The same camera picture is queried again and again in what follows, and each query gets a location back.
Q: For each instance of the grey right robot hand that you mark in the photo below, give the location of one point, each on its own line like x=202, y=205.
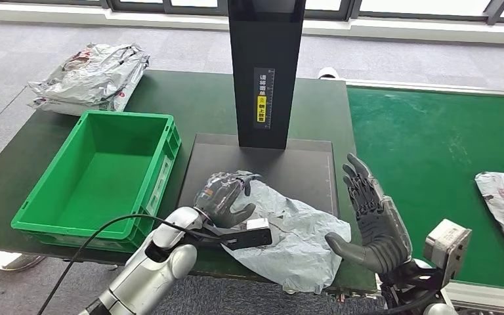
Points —
x=382, y=235

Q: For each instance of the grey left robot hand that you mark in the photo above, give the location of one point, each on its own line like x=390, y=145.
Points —
x=217, y=195

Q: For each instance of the grey-blue parcel bag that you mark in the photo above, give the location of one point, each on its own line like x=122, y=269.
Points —
x=300, y=243

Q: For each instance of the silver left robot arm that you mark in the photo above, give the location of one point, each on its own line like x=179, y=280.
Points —
x=156, y=269

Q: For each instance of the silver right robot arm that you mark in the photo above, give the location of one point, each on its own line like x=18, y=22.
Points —
x=413, y=278

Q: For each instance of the black inbound scanner machine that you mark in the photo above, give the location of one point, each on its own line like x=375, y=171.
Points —
x=295, y=167

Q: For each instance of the flat silver parcel bag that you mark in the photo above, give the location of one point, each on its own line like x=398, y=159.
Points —
x=121, y=100

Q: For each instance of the crumpled silver parcel bag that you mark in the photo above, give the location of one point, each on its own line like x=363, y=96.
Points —
x=91, y=74

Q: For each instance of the green plastic crate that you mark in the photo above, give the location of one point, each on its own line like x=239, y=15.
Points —
x=100, y=182

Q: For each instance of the round metal table foot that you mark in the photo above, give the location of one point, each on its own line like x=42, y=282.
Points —
x=15, y=261

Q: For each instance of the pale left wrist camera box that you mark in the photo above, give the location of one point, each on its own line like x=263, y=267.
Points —
x=252, y=238

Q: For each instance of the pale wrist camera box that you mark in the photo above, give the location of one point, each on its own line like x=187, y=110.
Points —
x=445, y=248
x=252, y=238

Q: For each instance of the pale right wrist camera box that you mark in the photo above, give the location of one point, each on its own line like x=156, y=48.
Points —
x=445, y=248

